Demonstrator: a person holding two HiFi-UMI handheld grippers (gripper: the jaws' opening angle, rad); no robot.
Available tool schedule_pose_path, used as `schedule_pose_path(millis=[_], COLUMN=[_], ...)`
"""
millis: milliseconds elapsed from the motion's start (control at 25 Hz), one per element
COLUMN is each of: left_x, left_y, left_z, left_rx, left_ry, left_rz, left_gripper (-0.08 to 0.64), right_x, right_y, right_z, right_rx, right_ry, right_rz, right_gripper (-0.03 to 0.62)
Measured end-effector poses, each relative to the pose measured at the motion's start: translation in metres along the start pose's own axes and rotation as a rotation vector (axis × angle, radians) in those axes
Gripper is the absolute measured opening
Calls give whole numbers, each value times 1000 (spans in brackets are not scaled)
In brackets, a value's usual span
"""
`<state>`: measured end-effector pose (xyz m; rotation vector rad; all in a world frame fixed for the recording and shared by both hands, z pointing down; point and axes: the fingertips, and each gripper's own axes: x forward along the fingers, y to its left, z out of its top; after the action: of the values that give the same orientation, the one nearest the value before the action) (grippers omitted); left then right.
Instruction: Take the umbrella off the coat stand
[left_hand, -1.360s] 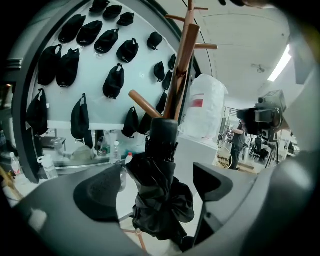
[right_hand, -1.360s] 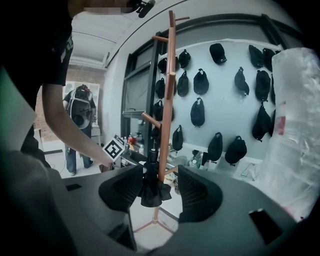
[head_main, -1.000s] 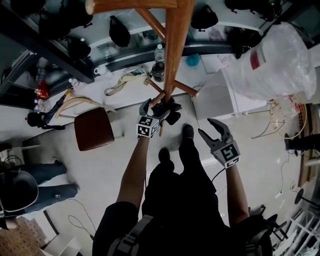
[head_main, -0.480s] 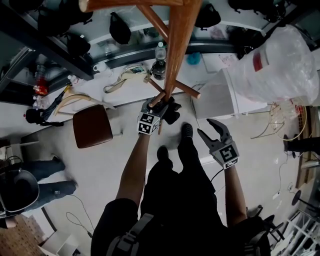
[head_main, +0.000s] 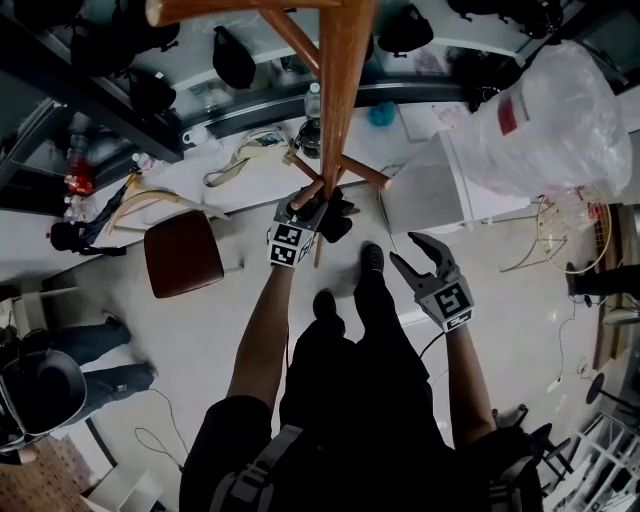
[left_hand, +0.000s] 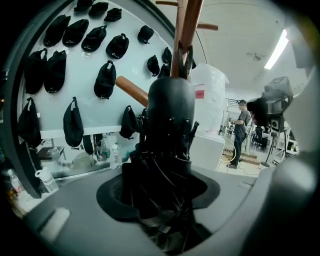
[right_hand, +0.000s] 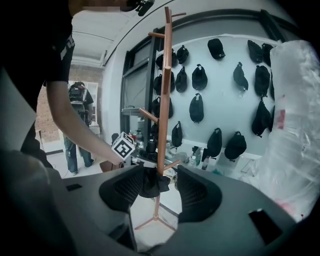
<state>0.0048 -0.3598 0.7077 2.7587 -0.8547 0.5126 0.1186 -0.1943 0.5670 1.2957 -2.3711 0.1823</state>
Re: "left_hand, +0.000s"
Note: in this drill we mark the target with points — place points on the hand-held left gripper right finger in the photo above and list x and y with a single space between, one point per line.
237 205

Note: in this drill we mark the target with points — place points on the wooden coat stand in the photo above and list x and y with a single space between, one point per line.
187 25

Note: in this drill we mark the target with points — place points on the clear plastic bottle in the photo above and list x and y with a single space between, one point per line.
115 157

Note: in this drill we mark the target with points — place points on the black round-base stand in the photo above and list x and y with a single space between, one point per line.
265 164

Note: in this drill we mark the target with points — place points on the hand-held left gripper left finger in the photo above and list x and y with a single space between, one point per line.
87 225

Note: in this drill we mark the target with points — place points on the plastic-wrapped water jug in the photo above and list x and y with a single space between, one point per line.
212 100

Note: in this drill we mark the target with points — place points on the group of black caps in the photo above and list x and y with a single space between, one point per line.
75 32

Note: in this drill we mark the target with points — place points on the fluorescent ceiling light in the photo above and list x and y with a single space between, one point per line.
276 48

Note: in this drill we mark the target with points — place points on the grey device on tripod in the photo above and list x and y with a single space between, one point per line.
277 92

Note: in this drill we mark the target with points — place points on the small clear bottle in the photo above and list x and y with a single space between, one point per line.
14 181

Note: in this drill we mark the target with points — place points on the black umbrella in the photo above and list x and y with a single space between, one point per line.
170 105

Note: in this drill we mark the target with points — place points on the green label water bottle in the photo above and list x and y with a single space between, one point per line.
105 150

